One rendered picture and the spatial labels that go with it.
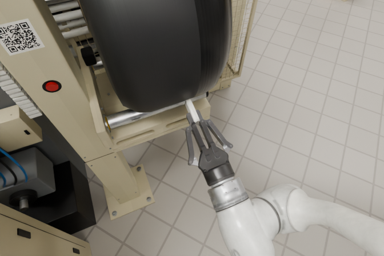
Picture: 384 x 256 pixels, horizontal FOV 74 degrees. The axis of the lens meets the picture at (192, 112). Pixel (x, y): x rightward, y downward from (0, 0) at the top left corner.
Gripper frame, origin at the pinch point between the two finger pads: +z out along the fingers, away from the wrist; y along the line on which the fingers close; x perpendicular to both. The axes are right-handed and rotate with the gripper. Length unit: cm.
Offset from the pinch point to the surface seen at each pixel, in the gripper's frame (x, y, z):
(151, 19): -28.8, 7.0, 9.4
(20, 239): 26, 59, -12
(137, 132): 15.1, 15.8, 4.6
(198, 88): -9.8, -1.4, 2.1
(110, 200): 101, 44, -3
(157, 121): 15.2, 8.5, 5.9
